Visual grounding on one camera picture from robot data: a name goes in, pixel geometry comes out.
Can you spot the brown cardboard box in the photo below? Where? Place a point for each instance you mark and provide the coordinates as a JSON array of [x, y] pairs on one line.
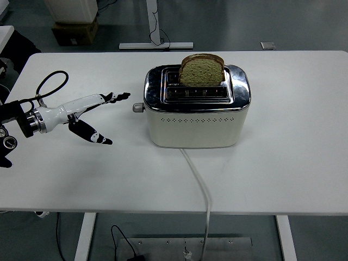
[[74, 34]]

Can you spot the black bulky object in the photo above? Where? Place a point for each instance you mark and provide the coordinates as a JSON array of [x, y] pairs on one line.
[[21, 46]]

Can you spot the small white black device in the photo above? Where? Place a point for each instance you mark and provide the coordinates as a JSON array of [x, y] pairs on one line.
[[42, 214]]

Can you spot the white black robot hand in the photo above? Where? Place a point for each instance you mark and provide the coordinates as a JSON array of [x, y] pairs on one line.
[[70, 108]]

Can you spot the grey metal plate with screws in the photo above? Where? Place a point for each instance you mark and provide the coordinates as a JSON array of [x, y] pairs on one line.
[[228, 250]]

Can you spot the grey square floor plate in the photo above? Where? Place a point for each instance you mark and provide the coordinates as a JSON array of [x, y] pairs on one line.
[[267, 45]]

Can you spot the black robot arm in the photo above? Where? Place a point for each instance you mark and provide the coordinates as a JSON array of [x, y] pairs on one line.
[[13, 111]]

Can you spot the grey toaster lever knob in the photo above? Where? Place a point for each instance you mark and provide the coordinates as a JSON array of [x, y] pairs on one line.
[[137, 107]]

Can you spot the white background table base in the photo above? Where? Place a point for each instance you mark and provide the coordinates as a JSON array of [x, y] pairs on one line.
[[156, 45]]

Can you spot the white side table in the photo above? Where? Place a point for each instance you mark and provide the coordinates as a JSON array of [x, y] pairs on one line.
[[5, 38]]

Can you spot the brown bread slice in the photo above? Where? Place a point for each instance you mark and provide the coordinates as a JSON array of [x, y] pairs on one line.
[[201, 73]]

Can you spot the cream chrome two-slot toaster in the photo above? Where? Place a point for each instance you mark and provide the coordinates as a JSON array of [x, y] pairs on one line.
[[195, 130]]

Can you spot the white table leg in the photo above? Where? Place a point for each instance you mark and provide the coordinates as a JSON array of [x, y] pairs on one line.
[[85, 236], [285, 236]]

